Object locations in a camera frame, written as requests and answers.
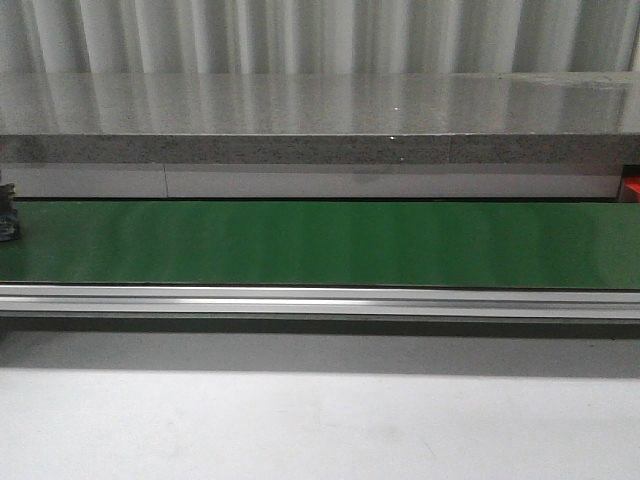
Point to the green conveyor belt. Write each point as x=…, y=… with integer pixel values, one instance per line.
x=529, y=245

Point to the aluminium conveyor frame rail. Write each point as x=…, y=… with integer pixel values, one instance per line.
x=307, y=301

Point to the grey stone counter ledge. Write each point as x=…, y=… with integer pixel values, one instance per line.
x=361, y=119

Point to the white pleated curtain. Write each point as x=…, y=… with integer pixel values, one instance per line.
x=333, y=37

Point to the red plastic tray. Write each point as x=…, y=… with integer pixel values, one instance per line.
x=630, y=189

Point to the white panel under ledge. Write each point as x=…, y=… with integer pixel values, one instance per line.
x=177, y=181

